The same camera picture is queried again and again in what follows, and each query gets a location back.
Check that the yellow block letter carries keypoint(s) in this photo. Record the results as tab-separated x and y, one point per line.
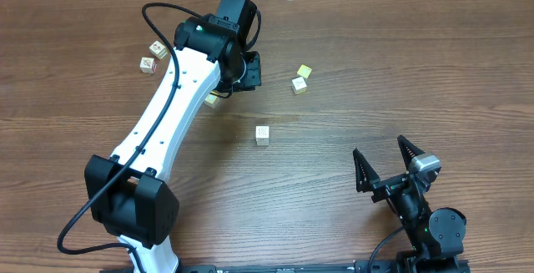
212	101

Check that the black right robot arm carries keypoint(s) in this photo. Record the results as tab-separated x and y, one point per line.
436	236

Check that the letter B wooden block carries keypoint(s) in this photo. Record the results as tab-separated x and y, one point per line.
262	135

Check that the yellow topped acorn block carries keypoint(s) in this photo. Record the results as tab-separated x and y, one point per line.
304	71

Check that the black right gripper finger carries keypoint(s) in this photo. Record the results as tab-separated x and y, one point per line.
365	175
410	153

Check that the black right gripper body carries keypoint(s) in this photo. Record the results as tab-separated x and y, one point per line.
388	188

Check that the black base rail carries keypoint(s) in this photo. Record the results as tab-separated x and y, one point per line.
283	269

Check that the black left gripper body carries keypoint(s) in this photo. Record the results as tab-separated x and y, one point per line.
251	73

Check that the wooden block red picture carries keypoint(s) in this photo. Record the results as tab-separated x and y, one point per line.
158	50

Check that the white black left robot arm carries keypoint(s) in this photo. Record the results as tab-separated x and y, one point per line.
128	191

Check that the wooden block crossed picture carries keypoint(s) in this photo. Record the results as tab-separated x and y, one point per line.
148	65

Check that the scissors picture wooden block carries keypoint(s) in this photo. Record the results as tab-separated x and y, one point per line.
299	85

